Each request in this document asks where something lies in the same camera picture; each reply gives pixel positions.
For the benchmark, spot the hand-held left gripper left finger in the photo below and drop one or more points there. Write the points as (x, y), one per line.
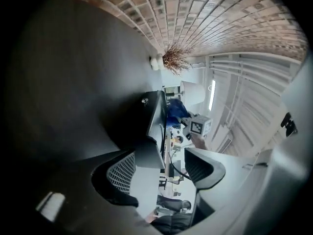
(115, 175)

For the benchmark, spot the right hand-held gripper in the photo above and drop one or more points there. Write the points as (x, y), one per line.
(196, 126)

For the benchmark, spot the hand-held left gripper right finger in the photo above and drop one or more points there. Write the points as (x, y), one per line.
(207, 172)

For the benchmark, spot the blue cloth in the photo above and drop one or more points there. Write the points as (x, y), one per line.
(177, 111)

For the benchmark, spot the black box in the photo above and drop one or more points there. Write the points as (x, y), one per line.
(156, 116)

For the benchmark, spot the person's right forearm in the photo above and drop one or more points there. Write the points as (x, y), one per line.
(199, 142)

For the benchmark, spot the white shade table lamp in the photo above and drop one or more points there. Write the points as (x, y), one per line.
(193, 93)

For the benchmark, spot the dark computer monitor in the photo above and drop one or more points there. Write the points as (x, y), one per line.
(174, 169)

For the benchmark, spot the long light office desk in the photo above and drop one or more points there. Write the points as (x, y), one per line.
(166, 143)

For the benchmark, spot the ceiling tube light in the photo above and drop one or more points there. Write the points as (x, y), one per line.
(212, 94)

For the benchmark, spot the person's dark trousers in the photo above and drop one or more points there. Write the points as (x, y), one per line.
(171, 224)

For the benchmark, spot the dried plant in white vase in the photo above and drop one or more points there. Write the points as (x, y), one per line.
(176, 57)

